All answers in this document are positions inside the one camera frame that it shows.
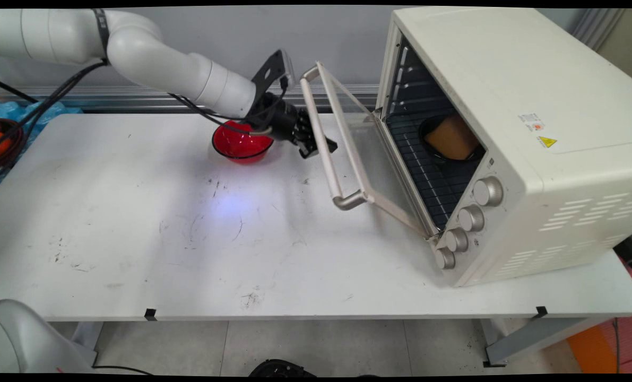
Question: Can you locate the black arm strap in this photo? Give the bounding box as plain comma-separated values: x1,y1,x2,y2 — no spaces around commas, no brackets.
92,8,110,59

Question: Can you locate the red plastic bowl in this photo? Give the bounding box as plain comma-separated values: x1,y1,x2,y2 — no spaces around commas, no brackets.
212,120,275,164

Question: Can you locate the aluminium rail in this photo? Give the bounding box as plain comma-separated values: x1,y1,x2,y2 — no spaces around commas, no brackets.
0,84,380,114

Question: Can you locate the metal wire oven rack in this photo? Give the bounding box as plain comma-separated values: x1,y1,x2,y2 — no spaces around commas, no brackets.
385,114,483,231

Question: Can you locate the dark bowl with orange item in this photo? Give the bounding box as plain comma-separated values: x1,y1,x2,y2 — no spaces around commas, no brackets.
0,117,25,171

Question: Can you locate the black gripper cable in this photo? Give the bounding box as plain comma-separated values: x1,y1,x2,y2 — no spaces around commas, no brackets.
168,74,290,135

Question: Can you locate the bread on black plate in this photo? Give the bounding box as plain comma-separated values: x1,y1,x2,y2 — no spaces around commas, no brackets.
418,114,486,164

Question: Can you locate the glass oven door with handle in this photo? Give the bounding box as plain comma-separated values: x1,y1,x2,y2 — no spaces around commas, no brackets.
300,61,439,240

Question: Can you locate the white printed label sticker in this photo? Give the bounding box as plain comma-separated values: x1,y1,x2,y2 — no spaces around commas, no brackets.
518,112,546,133

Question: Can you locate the black floor cable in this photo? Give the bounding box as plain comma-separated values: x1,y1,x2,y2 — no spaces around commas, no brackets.
92,364,155,376

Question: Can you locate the grey table leg frame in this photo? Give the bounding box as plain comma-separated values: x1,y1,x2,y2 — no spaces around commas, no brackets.
479,317,613,368

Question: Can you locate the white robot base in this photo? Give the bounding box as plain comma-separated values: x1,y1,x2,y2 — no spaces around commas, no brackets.
0,299,98,374

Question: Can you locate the large silver oven knob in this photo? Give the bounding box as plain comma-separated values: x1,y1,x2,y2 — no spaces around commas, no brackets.
473,177,504,207

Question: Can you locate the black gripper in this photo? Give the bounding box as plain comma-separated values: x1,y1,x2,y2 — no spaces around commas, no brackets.
249,92,339,160

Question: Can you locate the blue plastic bag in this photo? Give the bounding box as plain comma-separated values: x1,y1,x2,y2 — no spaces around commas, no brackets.
0,100,84,193

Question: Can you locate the cream white toaster oven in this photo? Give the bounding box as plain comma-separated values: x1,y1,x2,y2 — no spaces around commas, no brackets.
374,6,632,287

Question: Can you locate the toasted bread slice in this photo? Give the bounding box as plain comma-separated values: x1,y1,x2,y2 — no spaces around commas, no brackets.
425,112,480,161

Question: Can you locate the black round floor object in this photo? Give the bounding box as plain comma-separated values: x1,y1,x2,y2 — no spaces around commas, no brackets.
248,359,317,378

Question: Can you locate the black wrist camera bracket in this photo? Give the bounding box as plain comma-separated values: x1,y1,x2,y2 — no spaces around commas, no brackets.
251,49,296,102

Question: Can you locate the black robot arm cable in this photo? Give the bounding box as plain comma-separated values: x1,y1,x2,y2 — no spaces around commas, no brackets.
0,57,109,176

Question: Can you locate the orange red floor item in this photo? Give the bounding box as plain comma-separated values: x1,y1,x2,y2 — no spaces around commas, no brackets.
566,312,632,374

